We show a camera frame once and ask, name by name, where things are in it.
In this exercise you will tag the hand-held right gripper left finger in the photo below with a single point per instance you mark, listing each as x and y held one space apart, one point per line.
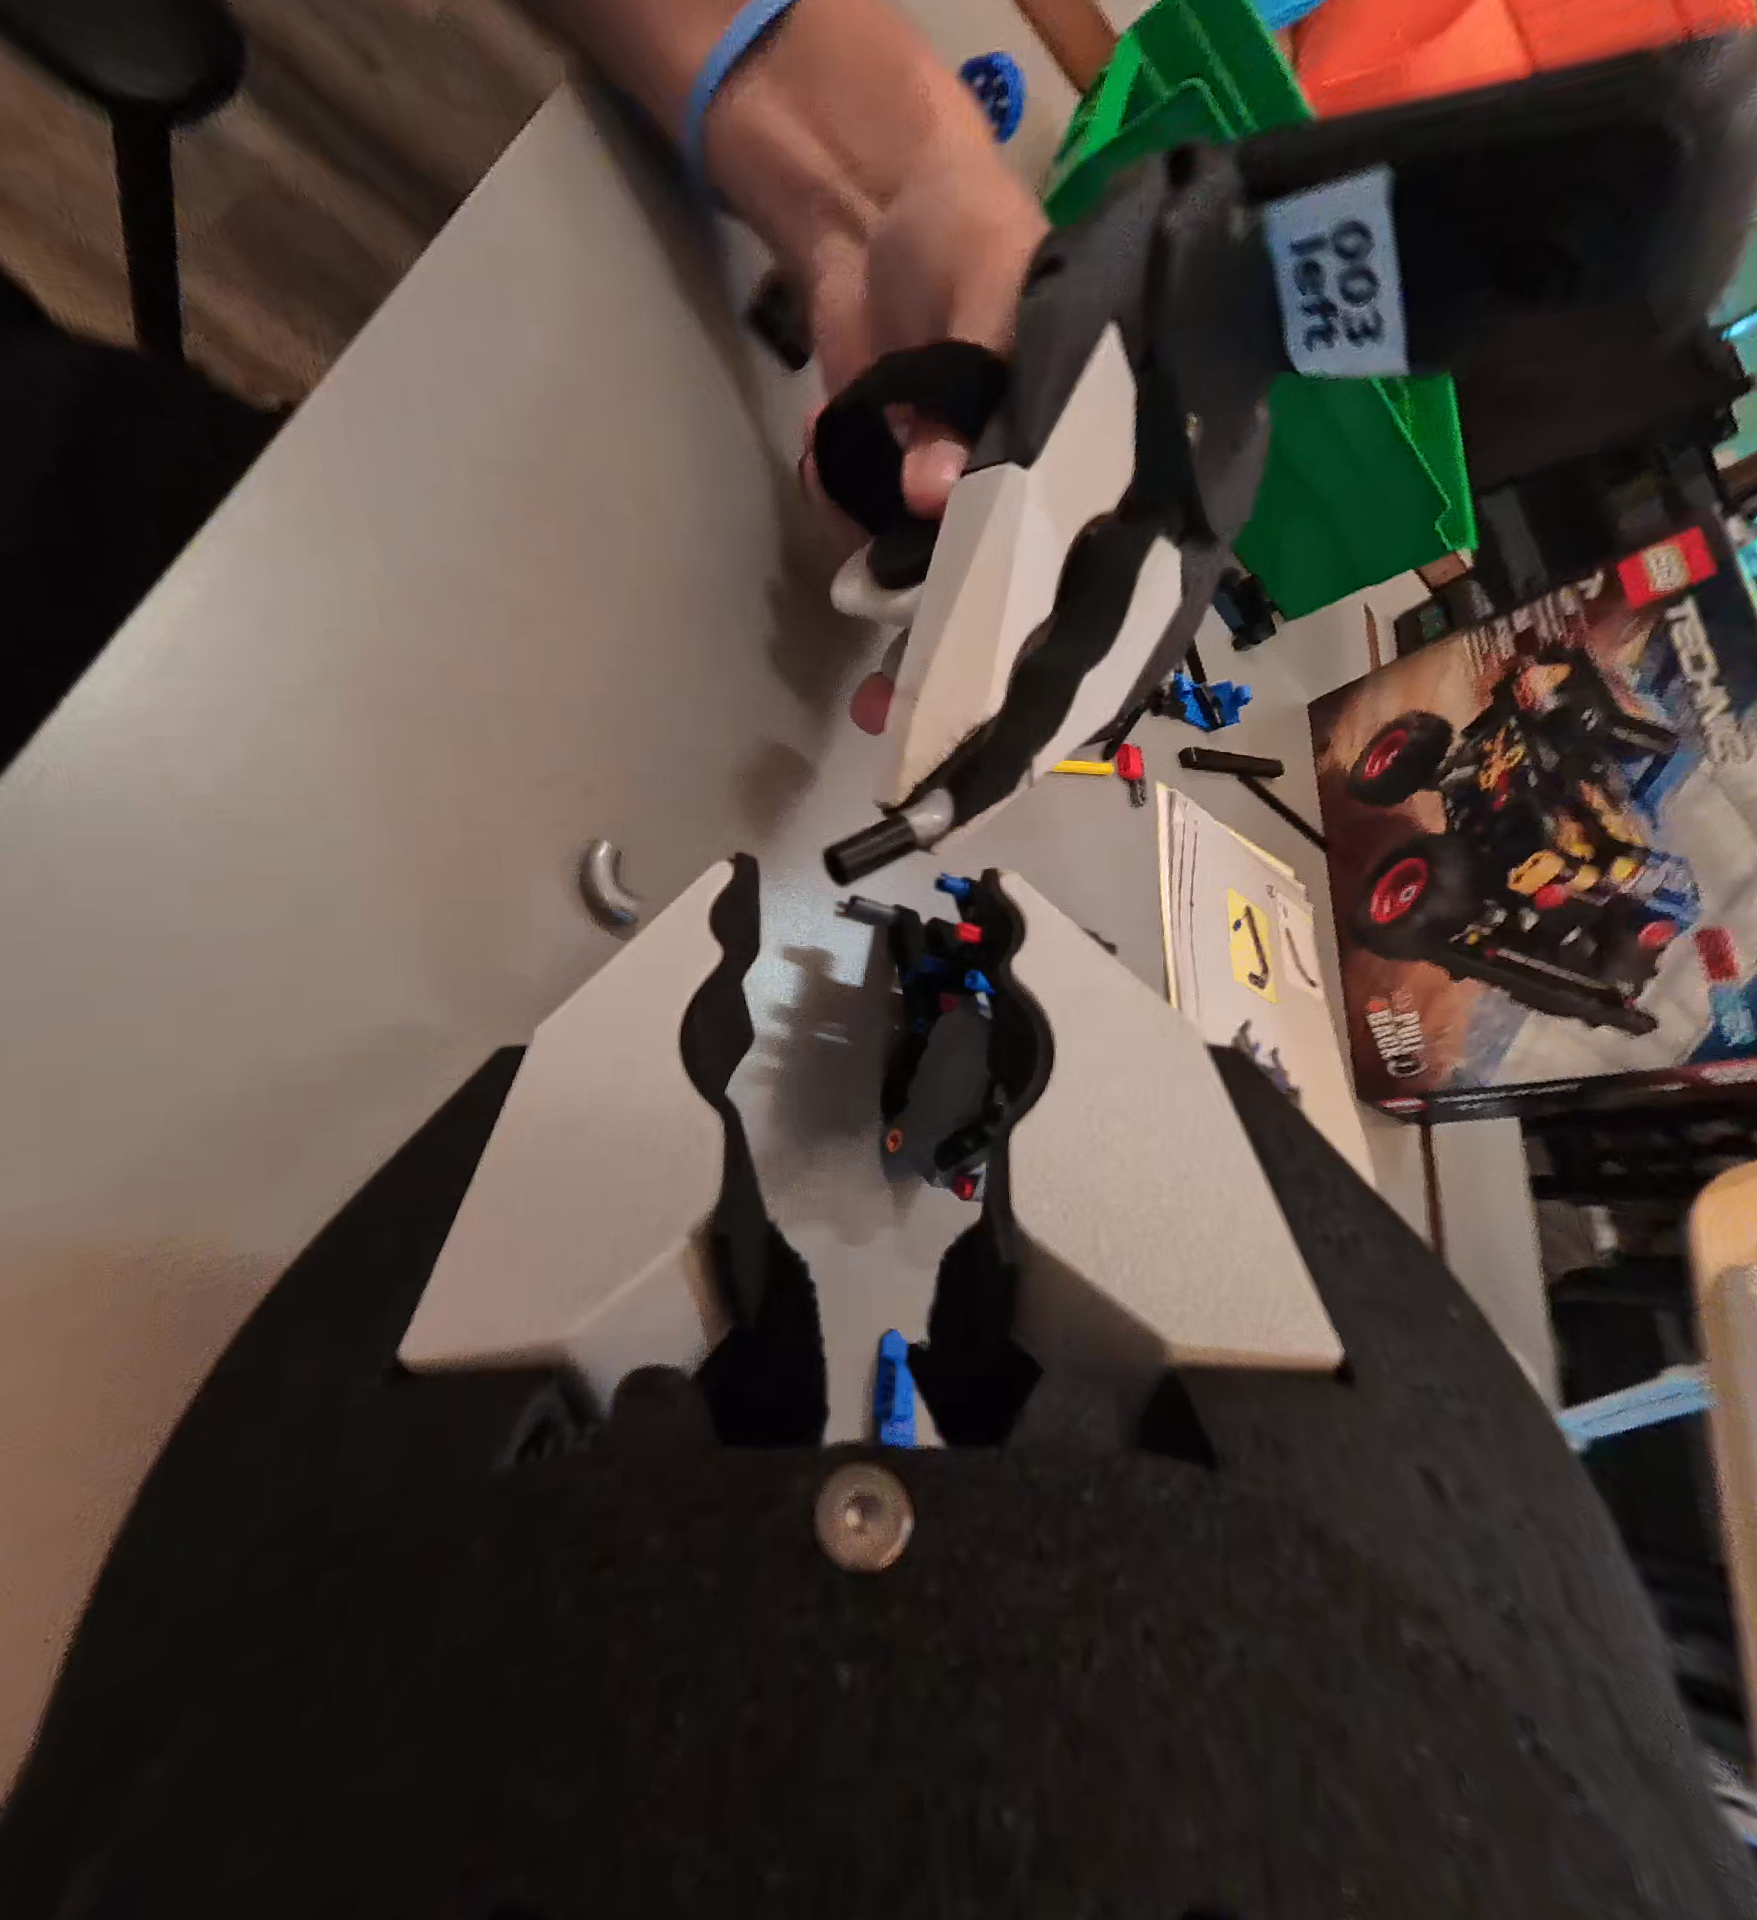
579 1185

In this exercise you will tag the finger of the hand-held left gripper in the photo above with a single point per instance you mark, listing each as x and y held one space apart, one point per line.
1140 630
983 600

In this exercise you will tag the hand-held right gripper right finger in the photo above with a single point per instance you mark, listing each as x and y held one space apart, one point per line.
1162 1185

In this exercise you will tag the black blue lego model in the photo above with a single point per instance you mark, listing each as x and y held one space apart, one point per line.
944 1080

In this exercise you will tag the black grey lego pin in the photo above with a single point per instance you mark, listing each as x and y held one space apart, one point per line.
878 842

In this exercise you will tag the person's left forearm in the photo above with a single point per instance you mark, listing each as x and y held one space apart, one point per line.
623 22

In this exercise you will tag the blue lego piece cluster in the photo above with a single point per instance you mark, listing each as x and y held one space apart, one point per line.
1200 702

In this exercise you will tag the black lego piece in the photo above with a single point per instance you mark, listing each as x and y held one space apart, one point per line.
1244 609

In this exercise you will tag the red lego piece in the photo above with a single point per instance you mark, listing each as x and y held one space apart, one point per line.
1131 765

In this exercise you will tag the yellow lego axle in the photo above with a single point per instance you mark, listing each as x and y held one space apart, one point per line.
1081 769

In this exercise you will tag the short black lego axle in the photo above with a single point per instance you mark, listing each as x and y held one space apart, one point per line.
1231 763

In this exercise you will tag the lego instruction booklet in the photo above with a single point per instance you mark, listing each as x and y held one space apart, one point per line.
1237 1020

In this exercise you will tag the long thin black lego axle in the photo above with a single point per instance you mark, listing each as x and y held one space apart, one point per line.
1282 810

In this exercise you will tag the grey curved lego piece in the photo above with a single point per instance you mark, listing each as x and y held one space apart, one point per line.
601 879

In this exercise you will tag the blue lego connector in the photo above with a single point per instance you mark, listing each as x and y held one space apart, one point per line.
893 1394

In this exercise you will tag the lego set box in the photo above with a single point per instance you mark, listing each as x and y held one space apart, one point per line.
1536 841

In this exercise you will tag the blue round lego piece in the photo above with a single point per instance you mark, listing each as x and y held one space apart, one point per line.
990 92

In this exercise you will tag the person's left hand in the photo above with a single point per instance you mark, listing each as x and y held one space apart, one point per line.
878 211

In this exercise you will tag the orange plastic bin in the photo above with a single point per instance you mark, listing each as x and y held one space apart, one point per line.
1492 45

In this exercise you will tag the green plastic bin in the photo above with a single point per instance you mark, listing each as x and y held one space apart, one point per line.
1356 480

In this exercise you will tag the white metal stand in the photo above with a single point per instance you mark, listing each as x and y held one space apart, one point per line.
1626 1410

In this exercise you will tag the blue wristband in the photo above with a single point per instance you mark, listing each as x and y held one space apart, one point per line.
729 60

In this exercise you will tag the black stool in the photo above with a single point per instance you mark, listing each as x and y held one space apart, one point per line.
143 224

